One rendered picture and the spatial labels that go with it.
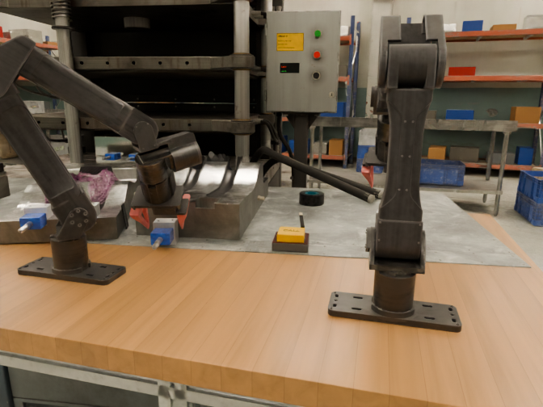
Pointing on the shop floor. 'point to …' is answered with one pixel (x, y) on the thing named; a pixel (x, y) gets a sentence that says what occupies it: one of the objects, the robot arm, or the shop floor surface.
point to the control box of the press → (301, 73)
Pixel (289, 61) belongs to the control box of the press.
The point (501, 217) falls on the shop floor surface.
